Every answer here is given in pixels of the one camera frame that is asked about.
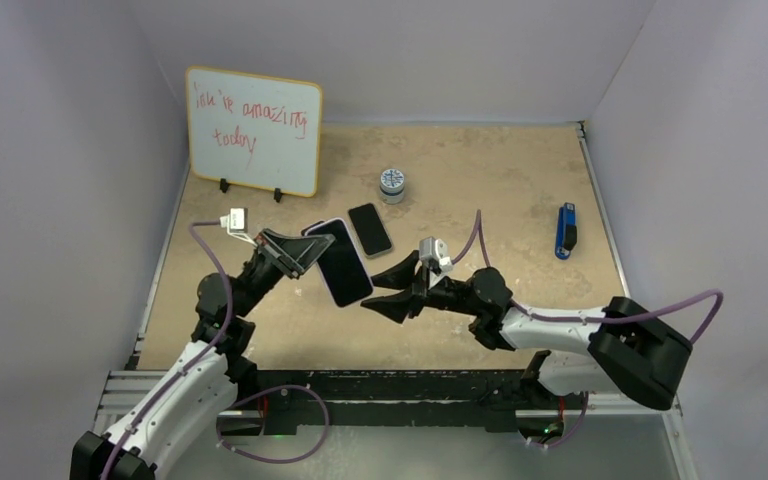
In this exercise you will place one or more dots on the orange framed whiteboard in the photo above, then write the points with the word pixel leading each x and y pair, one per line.
pixel 253 130

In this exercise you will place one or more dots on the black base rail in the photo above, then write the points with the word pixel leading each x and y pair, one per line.
pixel 497 401

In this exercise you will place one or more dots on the purple phone black screen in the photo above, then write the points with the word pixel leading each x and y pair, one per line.
pixel 341 266

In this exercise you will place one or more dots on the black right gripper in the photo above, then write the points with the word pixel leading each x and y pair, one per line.
pixel 398 307

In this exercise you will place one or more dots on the small black phone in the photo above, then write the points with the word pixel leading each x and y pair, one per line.
pixel 310 226

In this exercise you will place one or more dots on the phone in pink case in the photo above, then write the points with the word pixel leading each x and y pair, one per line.
pixel 370 230

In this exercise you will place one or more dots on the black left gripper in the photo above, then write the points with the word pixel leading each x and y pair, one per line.
pixel 302 250

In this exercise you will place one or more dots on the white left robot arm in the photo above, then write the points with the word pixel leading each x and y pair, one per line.
pixel 208 375

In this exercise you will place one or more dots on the blue black stapler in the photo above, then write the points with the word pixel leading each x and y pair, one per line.
pixel 566 231

